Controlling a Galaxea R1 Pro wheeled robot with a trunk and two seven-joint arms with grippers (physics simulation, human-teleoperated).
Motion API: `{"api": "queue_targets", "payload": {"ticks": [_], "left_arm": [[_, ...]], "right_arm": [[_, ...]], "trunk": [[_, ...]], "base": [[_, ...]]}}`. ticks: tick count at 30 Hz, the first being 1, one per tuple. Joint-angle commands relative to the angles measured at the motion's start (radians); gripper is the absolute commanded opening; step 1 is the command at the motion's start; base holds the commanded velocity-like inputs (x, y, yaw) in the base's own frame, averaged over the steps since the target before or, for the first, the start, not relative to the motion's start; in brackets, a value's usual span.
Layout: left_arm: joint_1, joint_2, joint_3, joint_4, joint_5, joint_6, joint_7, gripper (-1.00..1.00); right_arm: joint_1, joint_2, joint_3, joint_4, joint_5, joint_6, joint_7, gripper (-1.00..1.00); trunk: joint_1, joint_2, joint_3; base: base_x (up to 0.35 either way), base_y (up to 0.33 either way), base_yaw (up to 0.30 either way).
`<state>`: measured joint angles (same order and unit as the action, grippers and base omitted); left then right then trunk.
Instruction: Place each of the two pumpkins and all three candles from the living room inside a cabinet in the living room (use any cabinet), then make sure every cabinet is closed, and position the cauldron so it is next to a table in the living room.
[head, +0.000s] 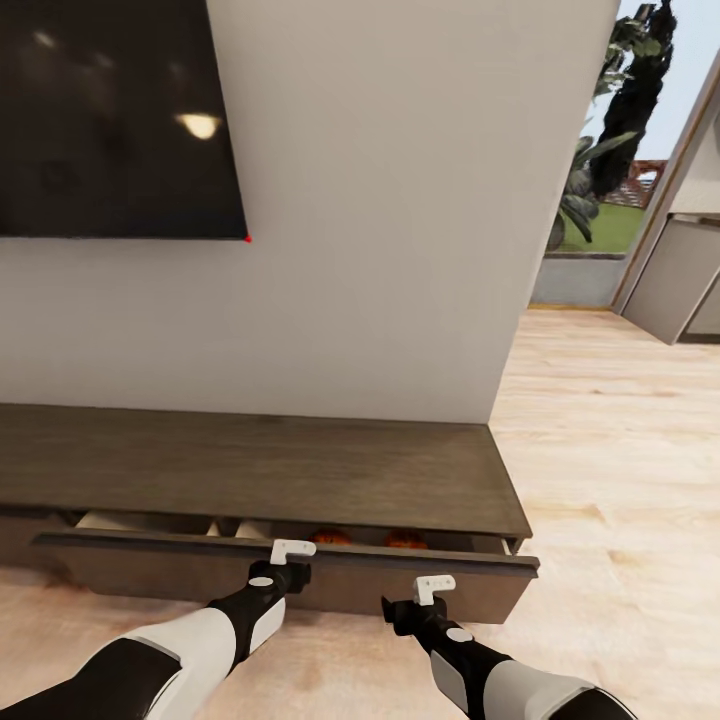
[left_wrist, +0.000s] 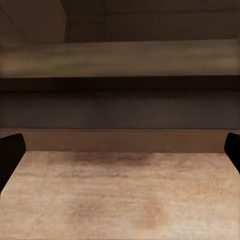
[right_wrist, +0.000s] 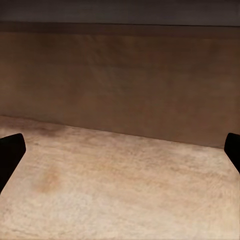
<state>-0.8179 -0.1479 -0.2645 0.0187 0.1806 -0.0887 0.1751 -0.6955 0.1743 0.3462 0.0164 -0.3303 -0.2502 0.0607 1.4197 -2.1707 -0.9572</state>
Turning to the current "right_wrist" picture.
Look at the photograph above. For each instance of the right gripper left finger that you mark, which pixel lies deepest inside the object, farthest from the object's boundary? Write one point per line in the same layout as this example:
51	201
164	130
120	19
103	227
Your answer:
12	150

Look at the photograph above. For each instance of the cabinet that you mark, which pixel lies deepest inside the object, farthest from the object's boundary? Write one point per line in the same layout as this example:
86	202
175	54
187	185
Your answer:
160	69

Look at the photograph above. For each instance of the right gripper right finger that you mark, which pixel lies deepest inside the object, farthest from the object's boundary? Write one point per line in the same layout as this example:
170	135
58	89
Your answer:
232	149

